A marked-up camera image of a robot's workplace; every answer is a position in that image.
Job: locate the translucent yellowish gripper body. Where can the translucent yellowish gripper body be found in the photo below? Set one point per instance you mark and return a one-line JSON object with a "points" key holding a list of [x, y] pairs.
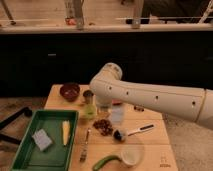
{"points": [[103, 108]]}

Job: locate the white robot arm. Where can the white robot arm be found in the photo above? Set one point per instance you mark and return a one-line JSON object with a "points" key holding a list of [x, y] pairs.
{"points": [[192, 104]]}

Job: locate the light green plastic cup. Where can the light green plastic cup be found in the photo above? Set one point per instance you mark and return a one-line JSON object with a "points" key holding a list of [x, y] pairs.
{"points": [[89, 111]]}

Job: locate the small metal cup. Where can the small metal cup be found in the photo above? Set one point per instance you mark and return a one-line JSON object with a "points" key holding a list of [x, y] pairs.
{"points": [[88, 96]]}

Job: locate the orange bowl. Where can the orange bowl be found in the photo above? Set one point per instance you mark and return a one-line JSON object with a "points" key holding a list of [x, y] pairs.
{"points": [[116, 102]]}

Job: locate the light blue cloth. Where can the light blue cloth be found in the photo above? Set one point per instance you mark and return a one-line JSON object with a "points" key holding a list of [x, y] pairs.
{"points": [[117, 113]]}

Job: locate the bunch of dark grapes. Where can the bunch of dark grapes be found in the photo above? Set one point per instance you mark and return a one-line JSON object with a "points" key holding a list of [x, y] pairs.
{"points": [[104, 126]]}

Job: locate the dark red bowl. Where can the dark red bowl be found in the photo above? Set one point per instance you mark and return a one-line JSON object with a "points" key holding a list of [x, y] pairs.
{"points": [[70, 91]]}

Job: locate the yellow corn cob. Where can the yellow corn cob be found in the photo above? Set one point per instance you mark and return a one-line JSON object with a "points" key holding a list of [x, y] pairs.
{"points": [[66, 132]]}

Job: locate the silver fork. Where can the silver fork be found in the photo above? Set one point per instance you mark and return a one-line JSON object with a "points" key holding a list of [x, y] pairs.
{"points": [[84, 149]]}

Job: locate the green cucumber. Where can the green cucumber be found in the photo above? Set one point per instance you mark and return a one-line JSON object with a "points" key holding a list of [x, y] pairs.
{"points": [[98, 165]]}

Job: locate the white bowl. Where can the white bowl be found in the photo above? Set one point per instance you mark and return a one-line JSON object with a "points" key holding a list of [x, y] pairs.
{"points": [[131, 155]]}

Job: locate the green plastic tray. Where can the green plastic tray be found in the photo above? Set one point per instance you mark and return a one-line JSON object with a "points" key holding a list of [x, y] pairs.
{"points": [[57, 156]]}

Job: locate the blue grey sponge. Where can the blue grey sponge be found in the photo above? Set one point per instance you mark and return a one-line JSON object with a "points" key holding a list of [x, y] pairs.
{"points": [[41, 139]]}

